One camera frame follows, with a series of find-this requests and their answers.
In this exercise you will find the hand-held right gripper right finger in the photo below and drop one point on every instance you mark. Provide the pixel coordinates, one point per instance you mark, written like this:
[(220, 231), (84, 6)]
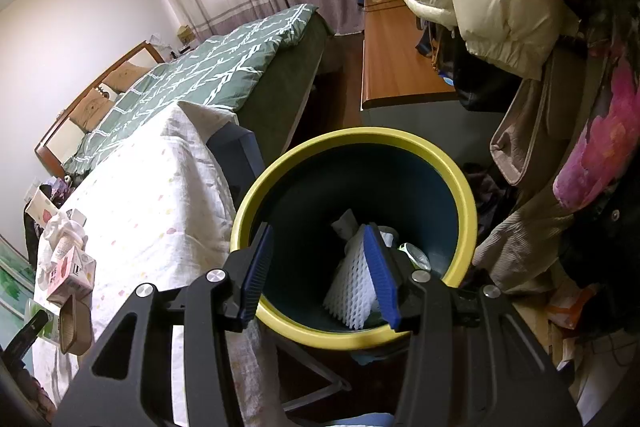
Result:
[(380, 277)]

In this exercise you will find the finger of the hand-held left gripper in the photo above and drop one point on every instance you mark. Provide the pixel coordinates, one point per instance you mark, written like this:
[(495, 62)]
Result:
[(25, 334)]

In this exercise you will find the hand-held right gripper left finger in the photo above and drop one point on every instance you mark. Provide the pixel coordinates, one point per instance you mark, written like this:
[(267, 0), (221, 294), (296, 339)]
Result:
[(257, 269)]

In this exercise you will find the clear cup with green lid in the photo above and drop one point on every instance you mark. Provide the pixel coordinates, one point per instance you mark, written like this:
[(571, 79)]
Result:
[(49, 327)]

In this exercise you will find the white foam net sleeve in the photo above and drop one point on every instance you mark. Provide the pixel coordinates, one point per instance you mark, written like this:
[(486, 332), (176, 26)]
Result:
[(350, 287)]

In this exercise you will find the small brown tray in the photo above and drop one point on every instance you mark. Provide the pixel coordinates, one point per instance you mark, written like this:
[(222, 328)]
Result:
[(75, 324)]

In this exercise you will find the white tissue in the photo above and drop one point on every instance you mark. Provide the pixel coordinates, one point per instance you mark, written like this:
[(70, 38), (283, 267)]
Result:
[(345, 222)]

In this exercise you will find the pink milk carton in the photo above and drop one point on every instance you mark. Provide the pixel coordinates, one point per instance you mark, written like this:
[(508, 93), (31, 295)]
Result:
[(65, 277)]

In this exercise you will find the white yogurt cup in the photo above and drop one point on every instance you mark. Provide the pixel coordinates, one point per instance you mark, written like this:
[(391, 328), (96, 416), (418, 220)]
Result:
[(67, 244)]

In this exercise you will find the yellow rimmed trash bin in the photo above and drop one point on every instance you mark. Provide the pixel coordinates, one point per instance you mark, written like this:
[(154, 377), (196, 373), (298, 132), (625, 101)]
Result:
[(350, 177)]

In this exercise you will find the small pale green box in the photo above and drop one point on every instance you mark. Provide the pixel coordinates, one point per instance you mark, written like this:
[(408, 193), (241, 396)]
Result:
[(77, 218)]

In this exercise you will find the white dotted tablecloth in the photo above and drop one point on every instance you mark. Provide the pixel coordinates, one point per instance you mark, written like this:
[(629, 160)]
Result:
[(150, 207)]

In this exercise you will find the dark clothes pile on nightstand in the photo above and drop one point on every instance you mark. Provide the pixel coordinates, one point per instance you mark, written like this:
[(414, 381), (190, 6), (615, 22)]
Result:
[(57, 189)]

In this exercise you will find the beige garment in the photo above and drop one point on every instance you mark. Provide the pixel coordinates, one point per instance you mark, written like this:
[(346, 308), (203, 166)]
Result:
[(525, 227)]

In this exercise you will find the orange plastic bag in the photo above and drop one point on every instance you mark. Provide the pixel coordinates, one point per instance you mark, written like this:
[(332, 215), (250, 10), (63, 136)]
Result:
[(570, 304)]

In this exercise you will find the wooden bed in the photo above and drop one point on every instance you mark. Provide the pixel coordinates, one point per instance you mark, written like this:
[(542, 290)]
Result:
[(62, 134)]

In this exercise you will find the green checked quilt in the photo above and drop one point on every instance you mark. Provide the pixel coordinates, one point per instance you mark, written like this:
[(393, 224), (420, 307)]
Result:
[(200, 72)]

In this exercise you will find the wooden cabinet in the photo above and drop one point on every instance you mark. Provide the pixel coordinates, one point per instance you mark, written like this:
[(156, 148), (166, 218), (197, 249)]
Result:
[(400, 67)]

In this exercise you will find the brown pillow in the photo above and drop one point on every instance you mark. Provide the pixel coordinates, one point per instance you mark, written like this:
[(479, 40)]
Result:
[(92, 109), (127, 76)]

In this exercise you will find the woven tissue box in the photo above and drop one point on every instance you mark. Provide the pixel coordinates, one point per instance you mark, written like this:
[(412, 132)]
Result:
[(186, 34)]

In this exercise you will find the pink floral cloth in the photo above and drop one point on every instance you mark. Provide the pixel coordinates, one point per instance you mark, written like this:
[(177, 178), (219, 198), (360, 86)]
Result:
[(600, 147)]

